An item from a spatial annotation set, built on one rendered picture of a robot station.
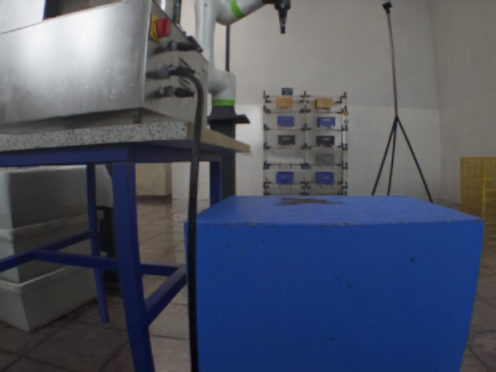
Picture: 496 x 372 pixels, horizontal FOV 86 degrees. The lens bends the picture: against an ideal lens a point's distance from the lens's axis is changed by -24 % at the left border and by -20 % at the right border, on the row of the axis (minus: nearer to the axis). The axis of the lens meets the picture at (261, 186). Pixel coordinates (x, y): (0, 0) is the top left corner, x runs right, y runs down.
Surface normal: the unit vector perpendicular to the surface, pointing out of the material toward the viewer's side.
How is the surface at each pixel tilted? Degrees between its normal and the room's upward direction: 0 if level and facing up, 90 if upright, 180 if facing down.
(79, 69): 90
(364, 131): 90
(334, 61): 90
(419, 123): 90
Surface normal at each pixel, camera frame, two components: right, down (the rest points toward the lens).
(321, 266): -0.09, 0.07
